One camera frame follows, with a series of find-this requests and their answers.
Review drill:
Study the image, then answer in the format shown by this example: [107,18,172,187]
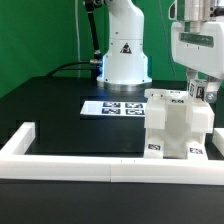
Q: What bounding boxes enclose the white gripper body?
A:
[171,22,224,79]

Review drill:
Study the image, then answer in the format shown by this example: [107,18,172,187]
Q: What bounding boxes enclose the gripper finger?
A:
[205,76,222,102]
[186,68,198,87]

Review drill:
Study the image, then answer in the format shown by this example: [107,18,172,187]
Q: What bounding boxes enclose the white tagged cube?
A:
[189,79,207,100]

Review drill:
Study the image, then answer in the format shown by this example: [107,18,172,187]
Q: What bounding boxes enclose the white chair back part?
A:
[143,88,215,159]

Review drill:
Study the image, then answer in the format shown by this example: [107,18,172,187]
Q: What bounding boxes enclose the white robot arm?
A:
[97,0,224,103]

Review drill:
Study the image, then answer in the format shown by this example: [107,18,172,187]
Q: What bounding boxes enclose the white marker sheet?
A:
[81,101,146,117]

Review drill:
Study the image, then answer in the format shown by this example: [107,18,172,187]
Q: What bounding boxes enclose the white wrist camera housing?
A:
[168,0,177,21]

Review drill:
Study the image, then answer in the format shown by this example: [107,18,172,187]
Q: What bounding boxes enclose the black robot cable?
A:
[46,0,105,78]

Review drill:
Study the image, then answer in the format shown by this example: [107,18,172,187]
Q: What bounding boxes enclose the white U-shaped obstacle frame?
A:
[0,122,224,186]

